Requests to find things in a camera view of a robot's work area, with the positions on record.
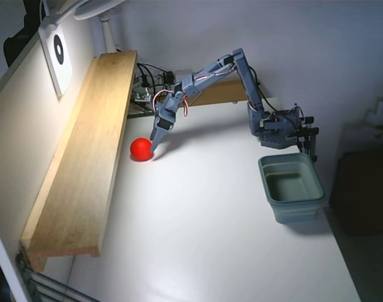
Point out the blue-grey robot arm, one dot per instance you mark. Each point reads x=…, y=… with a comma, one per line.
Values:
x=251, y=88

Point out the short wooden plank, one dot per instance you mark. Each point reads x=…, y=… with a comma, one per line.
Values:
x=223, y=94

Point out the long light wooden shelf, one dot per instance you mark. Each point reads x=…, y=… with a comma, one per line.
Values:
x=84, y=157

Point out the metal rack frame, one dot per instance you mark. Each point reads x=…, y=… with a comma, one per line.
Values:
x=37, y=283

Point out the red ball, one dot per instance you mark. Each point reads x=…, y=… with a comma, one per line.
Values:
x=140, y=149

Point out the blue-grey gripper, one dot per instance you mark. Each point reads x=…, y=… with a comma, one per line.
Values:
x=162, y=125

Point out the dark cabinet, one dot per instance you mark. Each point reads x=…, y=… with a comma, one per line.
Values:
x=364, y=195

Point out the grey plastic container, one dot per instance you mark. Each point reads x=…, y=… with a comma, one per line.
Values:
x=305, y=210

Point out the white side panel board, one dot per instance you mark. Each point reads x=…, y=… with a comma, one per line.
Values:
x=15, y=126

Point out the white desk lamp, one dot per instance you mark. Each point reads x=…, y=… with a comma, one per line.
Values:
x=108, y=34

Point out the black table clamp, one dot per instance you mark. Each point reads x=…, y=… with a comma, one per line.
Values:
x=308, y=119
x=313, y=135

